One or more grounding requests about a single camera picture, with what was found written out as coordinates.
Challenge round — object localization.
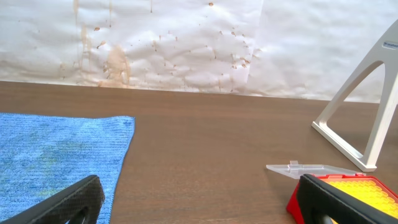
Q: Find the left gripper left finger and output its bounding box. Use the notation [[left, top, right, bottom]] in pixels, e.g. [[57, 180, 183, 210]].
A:
[[0, 174, 106, 224]]

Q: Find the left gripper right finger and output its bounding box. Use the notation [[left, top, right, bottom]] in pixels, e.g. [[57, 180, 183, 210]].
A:
[[295, 173, 398, 224]]

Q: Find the red and yellow tip box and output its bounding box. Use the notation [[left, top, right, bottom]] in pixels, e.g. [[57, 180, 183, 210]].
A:
[[266, 160, 398, 224]]

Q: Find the blue cloth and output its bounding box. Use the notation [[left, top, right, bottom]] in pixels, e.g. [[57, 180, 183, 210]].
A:
[[0, 112, 136, 224]]

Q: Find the white and blue stand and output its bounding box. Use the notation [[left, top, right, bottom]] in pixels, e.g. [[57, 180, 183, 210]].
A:
[[311, 19, 398, 173]]

